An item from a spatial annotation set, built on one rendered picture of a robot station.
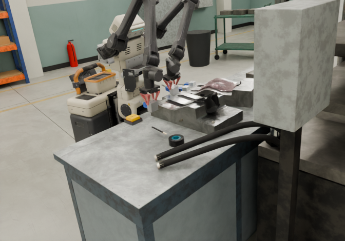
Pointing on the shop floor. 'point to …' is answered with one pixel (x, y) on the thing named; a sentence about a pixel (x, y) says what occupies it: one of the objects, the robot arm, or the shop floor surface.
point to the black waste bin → (198, 47)
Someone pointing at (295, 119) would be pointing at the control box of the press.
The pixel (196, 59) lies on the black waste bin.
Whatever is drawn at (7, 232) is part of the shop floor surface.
